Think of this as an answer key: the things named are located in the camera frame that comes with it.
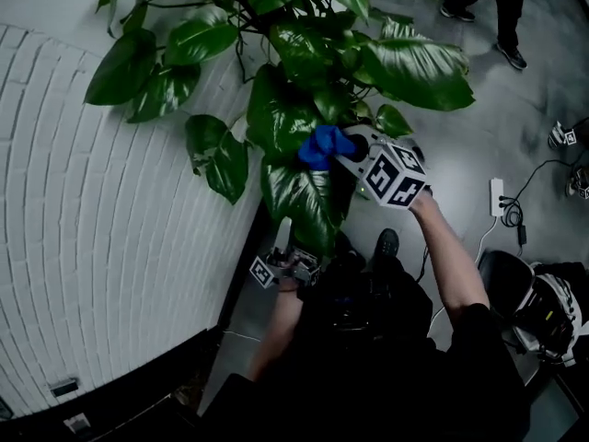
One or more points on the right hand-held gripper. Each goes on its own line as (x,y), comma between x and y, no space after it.
(391,173)

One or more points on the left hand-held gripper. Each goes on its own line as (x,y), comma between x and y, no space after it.
(262,272)

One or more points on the blue cloth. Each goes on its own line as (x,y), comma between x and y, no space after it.
(322,147)

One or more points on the green leafy plant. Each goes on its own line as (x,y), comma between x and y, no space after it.
(414,67)

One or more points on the person's right forearm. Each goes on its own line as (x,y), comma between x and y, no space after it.
(451,265)

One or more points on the person's left forearm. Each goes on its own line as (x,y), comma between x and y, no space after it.
(280,334)

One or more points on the person's black shoe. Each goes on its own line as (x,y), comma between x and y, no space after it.
(387,244)

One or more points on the person's black trousers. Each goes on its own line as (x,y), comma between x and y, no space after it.
(368,293)

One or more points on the white power strip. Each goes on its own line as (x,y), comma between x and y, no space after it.
(497,196)

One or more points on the person's black top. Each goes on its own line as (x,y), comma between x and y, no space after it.
(368,394)

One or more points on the dark moulded chair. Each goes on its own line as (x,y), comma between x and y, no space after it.
(504,279)

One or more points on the black skirting board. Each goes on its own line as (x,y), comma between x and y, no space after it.
(138,385)

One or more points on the dark wall outlet plate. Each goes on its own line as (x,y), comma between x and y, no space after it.
(63,387)

